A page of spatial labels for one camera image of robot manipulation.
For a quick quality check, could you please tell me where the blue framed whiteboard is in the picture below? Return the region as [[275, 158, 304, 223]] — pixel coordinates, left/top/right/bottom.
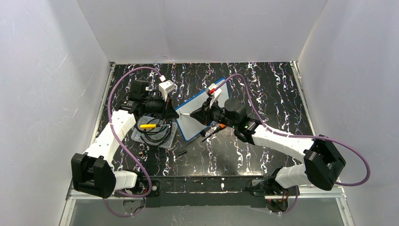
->
[[176, 78, 237, 141]]

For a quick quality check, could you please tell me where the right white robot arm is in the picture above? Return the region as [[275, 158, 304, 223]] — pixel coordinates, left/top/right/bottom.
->
[[190, 98, 346, 191]]

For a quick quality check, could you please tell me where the black marker cap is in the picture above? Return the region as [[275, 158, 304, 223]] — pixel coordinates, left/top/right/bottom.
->
[[178, 150, 187, 156]]

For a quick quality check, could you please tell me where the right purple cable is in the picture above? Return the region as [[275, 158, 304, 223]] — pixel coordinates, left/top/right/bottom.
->
[[213, 73, 372, 214]]

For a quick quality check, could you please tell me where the yellow handled screwdriver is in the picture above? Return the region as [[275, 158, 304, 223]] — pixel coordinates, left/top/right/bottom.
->
[[139, 124, 170, 129]]

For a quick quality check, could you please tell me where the clear plastic box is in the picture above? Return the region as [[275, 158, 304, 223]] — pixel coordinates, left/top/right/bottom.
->
[[131, 116, 177, 149]]

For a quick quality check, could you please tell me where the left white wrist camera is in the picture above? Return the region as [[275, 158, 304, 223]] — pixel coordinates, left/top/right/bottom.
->
[[158, 80, 176, 102]]

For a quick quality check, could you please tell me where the purple cable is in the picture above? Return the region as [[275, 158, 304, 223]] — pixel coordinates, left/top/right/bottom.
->
[[213, 73, 372, 214], [102, 66, 166, 218]]

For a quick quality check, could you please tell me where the orange handled screwdriver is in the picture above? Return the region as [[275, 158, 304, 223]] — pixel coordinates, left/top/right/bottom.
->
[[202, 124, 226, 142]]

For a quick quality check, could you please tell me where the coiled black cable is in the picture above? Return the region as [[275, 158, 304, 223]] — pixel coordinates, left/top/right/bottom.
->
[[134, 112, 173, 146]]

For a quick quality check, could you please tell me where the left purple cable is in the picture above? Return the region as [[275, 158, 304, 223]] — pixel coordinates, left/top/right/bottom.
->
[[102, 66, 166, 218]]

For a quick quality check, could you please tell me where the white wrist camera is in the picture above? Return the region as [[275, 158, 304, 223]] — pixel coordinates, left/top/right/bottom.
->
[[206, 83, 222, 108], [158, 80, 176, 102]]

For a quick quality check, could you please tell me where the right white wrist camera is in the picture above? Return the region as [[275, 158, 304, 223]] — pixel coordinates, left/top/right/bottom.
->
[[206, 83, 222, 108]]

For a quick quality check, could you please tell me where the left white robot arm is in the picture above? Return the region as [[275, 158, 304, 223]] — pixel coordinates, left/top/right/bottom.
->
[[71, 80, 179, 198]]

